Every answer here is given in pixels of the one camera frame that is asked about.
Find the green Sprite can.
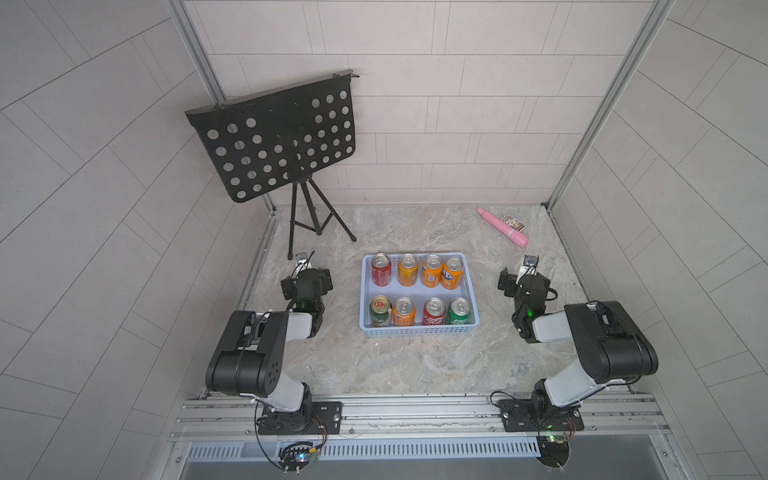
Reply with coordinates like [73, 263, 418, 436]
[446, 297, 474, 325]

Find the orange Fanta can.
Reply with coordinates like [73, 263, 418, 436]
[441, 255, 464, 290]

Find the orange soda can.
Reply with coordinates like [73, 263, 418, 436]
[421, 254, 443, 288]
[398, 253, 419, 287]

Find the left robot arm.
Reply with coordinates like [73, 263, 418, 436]
[205, 268, 333, 417]

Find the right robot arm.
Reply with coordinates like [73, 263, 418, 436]
[498, 269, 659, 417]

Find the lavender perforated plastic basket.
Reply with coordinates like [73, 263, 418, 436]
[359, 252, 480, 337]

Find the pink marker pen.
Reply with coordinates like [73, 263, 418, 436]
[477, 208, 529, 247]

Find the small brown card box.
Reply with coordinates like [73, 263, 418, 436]
[501, 214, 526, 232]

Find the green and red can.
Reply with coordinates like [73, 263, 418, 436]
[369, 295, 392, 328]

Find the red cola can back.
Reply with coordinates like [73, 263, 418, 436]
[371, 253, 392, 287]

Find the red can front row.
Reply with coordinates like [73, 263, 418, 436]
[422, 297, 446, 326]

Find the orange can front row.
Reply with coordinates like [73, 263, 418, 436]
[393, 297, 416, 327]

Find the black perforated music stand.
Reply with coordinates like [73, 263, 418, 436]
[185, 70, 357, 235]

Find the right round circuit board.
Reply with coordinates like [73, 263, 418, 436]
[537, 436, 570, 471]

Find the round circuit board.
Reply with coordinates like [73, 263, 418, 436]
[537, 436, 570, 471]
[278, 441, 319, 475]

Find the left round circuit board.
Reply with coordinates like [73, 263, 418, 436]
[278, 441, 319, 475]

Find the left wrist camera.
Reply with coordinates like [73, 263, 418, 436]
[295, 251, 315, 272]

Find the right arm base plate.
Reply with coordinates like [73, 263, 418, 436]
[496, 398, 585, 434]

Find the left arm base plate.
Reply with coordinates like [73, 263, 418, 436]
[255, 401, 343, 436]

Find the aluminium front rail frame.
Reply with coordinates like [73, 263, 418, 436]
[148, 388, 695, 479]

